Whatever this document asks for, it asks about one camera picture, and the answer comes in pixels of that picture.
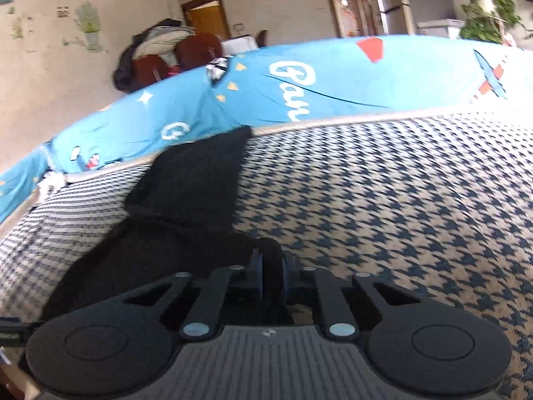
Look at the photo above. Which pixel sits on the dark chair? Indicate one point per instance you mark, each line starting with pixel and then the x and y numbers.
pixel 262 38

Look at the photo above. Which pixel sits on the houndstooth sofa seat cushion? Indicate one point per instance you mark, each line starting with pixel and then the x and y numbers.
pixel 374 200

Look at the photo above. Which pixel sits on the leafy potted plant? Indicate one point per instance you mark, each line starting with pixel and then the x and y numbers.
pixel 479 12

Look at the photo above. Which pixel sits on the wooden door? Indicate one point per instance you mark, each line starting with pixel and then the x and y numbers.
pixel 208 21

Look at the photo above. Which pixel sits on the brown wooden chair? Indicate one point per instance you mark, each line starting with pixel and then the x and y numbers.
pixel 148 73
pixel 195 50

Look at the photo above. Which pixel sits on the stainless steel refrigerator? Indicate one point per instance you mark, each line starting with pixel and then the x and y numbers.
pixel 429 4

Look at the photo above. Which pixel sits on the black t-shirt with red print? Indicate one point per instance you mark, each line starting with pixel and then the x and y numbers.
pixel 187 183

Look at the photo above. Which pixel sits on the pile of clothes on chair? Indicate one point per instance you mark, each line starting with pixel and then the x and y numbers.
pixel 158 35

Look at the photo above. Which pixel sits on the blue printed sofa cover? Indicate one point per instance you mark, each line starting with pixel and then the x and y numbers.
pixel 354 79

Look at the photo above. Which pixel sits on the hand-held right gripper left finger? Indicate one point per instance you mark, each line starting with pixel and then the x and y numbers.
pixel 208 300

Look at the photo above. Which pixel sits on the white chest freezer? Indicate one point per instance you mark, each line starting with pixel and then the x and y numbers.
pixel 439 28

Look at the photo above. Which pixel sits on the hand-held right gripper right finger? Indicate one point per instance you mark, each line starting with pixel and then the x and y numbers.
pixel 333 300

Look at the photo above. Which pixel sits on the white cloth bundle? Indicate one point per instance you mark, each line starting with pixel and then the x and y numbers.
pixel 52 181

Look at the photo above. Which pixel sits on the wooden door frame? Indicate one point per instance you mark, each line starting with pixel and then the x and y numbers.
pixel 331 4

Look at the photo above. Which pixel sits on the table with white cloth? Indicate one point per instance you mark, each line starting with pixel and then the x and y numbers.
pixel 239 45

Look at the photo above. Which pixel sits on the flowerpot wall sticker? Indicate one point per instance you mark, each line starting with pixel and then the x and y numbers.
pixel 89 29

